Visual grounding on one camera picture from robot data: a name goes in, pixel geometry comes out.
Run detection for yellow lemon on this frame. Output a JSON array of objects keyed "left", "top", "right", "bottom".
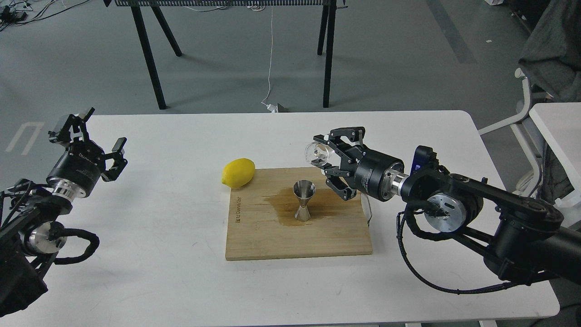
[{"left": 221, "top": 158, "right": 256, "bottom": 189}]

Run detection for black cables on floor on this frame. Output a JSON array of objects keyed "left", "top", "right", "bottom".
[{"left": 0, "top": 0, "right": 91, "bottom": 32}]

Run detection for clear small measuring cup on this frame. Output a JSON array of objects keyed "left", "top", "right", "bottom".
[{"left": 304, "top": 141, "right": 334, "bottom": 167}]

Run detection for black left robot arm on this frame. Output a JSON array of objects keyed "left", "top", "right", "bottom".
[{"left": 0, "top": 108, "right": 128, "bottom": 316}]

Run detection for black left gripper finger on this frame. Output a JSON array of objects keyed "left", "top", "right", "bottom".
[
  {"left": 48, "top": 107, "right": 95, "bottom": 148},
  {"left": 100, "top": 137, "right": 128, "bottom": 182}
]

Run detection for black metal frame table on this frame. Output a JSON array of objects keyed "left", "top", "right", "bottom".
[{"left": 103, "top": 0, "right": 347, "bottom": 112}]

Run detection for steel double jigger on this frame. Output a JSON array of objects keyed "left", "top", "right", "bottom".
[{"left": 293, "top": 179, "right": 316, "bottom": 222}]

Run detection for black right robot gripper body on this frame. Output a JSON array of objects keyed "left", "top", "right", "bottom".
[{"left": 353, "top": 149, "right": 404, "bottom": 202}]

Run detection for white side table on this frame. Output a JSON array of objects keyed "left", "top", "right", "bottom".
[{"left": 529, "top": 102, "right": 581, "bottom": 190}]

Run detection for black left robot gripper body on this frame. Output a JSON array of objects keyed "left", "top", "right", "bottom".
[{"left": 46, "top": 141, "right": 104, "bottom": 198}]

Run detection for white cable on floor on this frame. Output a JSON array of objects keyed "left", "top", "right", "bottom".
[{"left": 261, "top": 5, "right": 288, "bottom": 113}]

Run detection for person in grey clothes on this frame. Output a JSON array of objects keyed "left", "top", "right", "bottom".
[{"left": 518, "top": 0, "right": 581, "bottom": 102}]

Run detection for white office chair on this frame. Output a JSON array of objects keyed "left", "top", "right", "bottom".
[{"left": 478, "top": 68, "right": 581, "bottom": 200}]

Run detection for bamboo cutting board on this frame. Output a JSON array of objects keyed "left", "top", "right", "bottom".
[{"left": 225, "top": 167, "right": 372, "bottom": 261}]

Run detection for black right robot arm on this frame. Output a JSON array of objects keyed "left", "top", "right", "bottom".
[{"left": 304, "top": 127, "right": 581, "bottom": 295}]

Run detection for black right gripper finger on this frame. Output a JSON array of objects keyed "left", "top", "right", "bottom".
[
  {"left": 321, "top": 163, "right": 364, "bottom": 201},
  {"left": 313, "top": 126, "right": 366, "bottom": 164}
]

